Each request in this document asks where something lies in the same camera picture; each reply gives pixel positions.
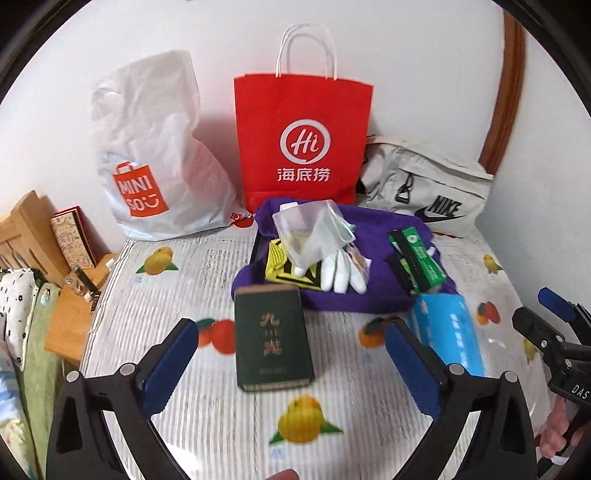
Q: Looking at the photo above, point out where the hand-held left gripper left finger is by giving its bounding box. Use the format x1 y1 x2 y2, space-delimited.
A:
46 318 199 480

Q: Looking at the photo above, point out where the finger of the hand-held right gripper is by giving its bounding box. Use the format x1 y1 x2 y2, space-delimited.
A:
538 287 591 334
512 307 587 357

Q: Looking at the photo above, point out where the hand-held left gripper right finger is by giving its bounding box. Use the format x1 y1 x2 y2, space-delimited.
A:
385 318 539 480

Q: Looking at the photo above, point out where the black strap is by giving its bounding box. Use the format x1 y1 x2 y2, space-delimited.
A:
385 254 421 297

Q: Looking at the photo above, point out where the dark green tin box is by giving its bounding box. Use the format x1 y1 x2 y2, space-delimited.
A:
234 284 317 393

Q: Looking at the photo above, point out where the green packet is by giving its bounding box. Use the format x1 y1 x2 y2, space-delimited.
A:
388 227 446 291

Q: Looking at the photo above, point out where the white glove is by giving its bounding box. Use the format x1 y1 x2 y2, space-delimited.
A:
321 249 370 294

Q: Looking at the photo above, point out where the yellow black pouch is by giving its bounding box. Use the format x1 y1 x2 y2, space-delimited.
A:
264 237 324 291

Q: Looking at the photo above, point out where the person's right hand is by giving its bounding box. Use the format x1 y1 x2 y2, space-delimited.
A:
539 397 578 460

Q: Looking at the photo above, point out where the person's left hand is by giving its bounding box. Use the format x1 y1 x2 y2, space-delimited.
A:
247 468 301 480

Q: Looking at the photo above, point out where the fruit print tablecloth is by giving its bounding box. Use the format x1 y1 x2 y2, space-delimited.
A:
81 226 555 480

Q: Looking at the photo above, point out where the blue tissue pack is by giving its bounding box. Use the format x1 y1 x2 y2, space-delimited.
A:
406 293 485 377

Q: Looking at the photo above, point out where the purple towel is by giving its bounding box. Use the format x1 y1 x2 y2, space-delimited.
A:
231 198 458 315

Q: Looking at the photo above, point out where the wooden nightstand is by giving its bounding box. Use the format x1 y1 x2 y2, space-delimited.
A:
46 253 118 367

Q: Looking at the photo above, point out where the green blanket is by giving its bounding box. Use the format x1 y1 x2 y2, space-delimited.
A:
23 281 65 480

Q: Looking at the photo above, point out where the patterned book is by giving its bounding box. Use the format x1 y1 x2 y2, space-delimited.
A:
51 206 98 269

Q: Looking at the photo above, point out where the white dotted pillow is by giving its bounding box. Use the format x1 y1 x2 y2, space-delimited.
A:
0 270 40 370

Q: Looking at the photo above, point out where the colourful quilt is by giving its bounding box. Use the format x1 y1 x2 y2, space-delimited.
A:
0 342 38 480

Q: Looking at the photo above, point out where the clear plastic bag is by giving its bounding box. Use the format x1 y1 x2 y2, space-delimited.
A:
272 199 356 278

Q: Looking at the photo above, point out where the grey waist bag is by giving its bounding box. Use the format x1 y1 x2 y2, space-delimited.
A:
358 136 496 238

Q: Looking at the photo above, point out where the wooden bed headboard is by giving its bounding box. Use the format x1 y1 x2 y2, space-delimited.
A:
0 190 56 284

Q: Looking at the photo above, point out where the white plastic shopping bag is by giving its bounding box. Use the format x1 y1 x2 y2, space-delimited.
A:
90 50 257 241

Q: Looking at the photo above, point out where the red paper bag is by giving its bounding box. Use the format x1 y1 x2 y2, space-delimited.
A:
233 23 374 213

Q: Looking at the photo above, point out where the brown wooden door frame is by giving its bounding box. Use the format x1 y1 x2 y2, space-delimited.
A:
478 9 527 174

